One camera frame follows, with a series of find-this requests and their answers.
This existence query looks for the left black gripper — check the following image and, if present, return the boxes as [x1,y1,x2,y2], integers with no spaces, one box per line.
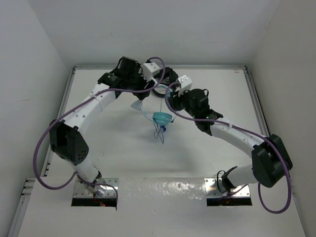
[126,67,154,99]

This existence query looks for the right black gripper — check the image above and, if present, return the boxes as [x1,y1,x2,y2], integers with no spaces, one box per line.
[168,86,198,119]

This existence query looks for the blue headphone cable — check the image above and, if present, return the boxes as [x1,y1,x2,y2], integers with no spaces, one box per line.
[152,93,176,144]

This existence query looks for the teal cat-ear headphones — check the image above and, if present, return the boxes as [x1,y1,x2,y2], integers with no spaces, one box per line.
[130,100,175,126]

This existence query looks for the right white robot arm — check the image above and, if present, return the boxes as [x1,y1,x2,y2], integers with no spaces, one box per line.
[167,82,293,192]

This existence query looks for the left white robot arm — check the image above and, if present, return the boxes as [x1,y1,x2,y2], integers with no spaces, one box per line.
[49,57,159,183]

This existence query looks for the black headphones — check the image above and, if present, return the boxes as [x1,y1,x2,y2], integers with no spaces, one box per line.
[152,67,179,98]

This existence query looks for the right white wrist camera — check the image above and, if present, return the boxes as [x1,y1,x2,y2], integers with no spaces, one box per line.
[177,75,192,94]

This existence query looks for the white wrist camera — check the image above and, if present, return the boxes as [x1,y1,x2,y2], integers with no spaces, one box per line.
[177,75,192,94]
[141,62,160,81]

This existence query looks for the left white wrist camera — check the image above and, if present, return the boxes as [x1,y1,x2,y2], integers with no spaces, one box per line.
[141,62,160,81]

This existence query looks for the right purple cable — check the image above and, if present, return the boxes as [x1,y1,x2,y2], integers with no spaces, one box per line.
[164,82,294,213]

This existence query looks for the purple cable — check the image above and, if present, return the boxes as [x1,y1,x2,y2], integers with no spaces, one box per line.
[164,82,294,213]
[33,56,166,205]

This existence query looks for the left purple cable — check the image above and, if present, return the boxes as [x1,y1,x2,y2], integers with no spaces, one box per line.
[33,56,166,205]

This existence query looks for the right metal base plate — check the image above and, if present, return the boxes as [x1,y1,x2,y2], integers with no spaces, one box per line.
[204,177,253,206]

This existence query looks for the metal base plate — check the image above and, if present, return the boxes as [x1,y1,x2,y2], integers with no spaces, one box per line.
[71,178,119,208]
[204,177,253,206]

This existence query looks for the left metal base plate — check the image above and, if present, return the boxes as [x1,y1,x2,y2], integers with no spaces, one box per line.
[71,178,119,208]

